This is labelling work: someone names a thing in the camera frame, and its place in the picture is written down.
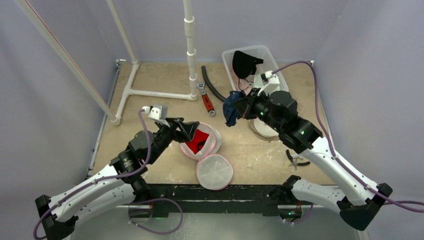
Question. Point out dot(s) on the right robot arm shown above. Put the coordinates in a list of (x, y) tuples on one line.
[(356, 198)]

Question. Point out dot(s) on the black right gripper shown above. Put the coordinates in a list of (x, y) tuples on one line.
[(247, 108)]

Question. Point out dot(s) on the pale green bra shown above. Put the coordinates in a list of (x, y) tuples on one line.
[(256, 81)]

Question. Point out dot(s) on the dark blue bra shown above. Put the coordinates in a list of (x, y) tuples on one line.
[(230, 113)]

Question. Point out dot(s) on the pink-rimmed mesh laundry bag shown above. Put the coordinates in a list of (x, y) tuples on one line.
[(213, 171)]

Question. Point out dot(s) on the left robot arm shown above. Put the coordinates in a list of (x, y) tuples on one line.
[(119, 183)]

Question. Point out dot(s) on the black bra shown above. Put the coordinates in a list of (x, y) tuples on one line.
[(244, 64)]

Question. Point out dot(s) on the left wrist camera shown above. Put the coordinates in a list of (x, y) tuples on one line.
[(157, 112)]

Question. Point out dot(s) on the white PVC pipe frame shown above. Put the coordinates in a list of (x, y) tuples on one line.
[(115, 118)]

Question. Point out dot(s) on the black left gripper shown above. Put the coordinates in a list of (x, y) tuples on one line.
[(188, 128)]

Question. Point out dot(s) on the red-handled adjustable wrench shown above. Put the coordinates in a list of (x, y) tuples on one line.
[(206, 100)]

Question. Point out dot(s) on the red bra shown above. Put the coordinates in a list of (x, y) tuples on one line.
[(198, 141)]

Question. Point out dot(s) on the pink bra in basket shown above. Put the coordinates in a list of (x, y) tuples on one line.
[(244, 86)]

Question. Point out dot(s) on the small metal clip tool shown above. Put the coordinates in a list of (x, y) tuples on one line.
[(294, 160)]

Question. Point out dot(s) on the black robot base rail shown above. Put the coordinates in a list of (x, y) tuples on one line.
[(267, 200)]

